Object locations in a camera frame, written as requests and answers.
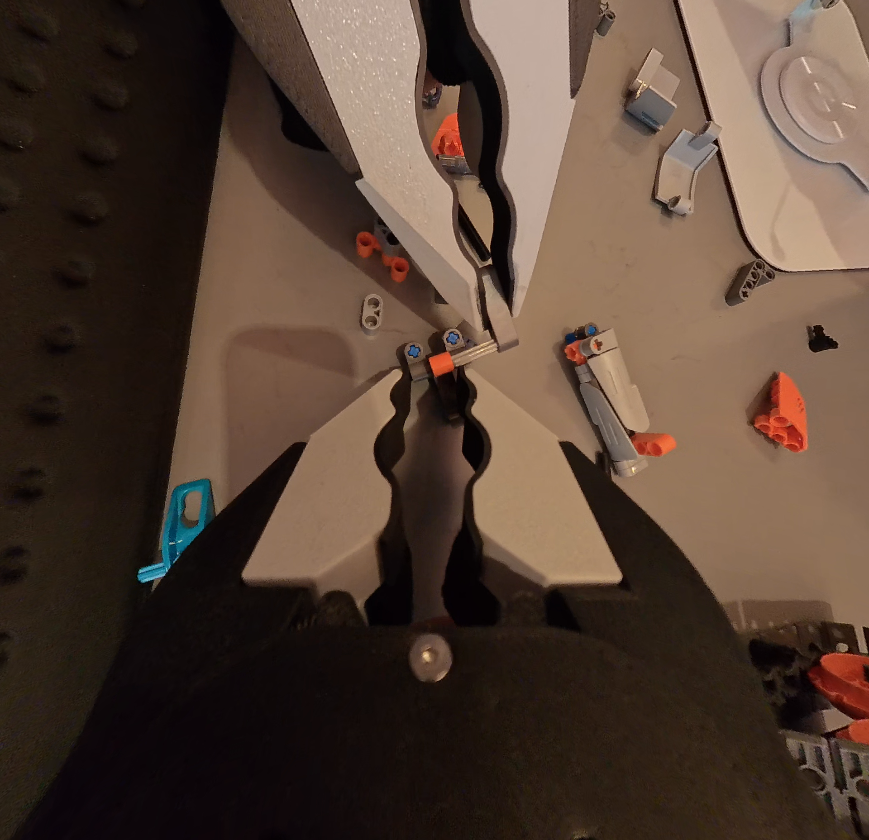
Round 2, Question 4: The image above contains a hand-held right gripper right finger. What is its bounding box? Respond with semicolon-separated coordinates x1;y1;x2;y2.
441;372;623;625

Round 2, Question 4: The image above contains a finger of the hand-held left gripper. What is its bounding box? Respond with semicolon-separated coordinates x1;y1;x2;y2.
278;0;509;335
458;0;578;317

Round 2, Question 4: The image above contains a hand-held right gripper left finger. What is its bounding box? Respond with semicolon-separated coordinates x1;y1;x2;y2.
241;368;415;627

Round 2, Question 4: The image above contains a grey orange blue block assembly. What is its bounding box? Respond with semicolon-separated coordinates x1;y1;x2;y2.
397;263;520;382

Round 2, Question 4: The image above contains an orange angled panel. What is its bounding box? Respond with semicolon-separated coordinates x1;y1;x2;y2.
431;114;469;165

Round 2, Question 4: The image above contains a light grey box panel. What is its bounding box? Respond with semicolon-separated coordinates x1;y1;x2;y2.
625;48;680;134

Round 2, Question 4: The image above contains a cyan plastic brick tool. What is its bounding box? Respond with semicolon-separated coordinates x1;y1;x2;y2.
138;479;217;584

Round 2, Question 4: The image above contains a white grey orange block assembly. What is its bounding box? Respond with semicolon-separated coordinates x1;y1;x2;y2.
563;323;676;477

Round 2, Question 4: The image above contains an orange bush grey connector assembly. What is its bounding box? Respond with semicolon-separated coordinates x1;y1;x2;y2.
356;219;411;283

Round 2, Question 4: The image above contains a long black axle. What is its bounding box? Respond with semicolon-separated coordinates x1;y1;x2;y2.
460;209;491;263

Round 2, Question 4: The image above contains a light grey curved fender panel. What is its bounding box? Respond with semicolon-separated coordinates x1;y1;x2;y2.
653;122;722;215

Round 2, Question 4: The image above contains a white book stand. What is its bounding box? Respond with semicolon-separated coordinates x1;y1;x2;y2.
671;0;869;272

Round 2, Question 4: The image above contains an orange wedge block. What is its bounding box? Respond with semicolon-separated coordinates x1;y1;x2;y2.
754;372;809;453

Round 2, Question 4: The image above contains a dark grey short beam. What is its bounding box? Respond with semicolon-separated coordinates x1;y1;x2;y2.
725;259;776;306

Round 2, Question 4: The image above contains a black dimpled mat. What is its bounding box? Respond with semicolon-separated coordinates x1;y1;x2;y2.
0;0;235;840

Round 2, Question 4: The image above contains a grey orange tracked toy robot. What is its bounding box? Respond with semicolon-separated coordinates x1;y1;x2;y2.
747;619;869;840

